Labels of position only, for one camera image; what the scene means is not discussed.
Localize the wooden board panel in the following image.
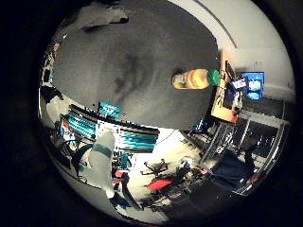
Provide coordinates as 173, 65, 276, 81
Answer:
210, 46, 241, 124

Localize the person in dark clothes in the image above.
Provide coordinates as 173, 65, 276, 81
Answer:
209, 135, 260, 191

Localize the shelf with teal boxes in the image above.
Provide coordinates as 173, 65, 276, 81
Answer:
60, 101, 161, 155

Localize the metal frame rack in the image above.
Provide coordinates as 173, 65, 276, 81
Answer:
200, 109, 291, 197

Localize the grey cloth lump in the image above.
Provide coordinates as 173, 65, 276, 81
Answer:
66, 2, 130, 31

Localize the blue box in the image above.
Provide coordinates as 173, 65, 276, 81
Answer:
241, 71, 265, 102

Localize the orange juice bottle green cap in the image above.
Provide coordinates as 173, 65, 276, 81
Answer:
171, 67, 222, 91

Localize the red office chair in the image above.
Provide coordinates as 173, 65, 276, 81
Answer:
146, 177, 174, 191

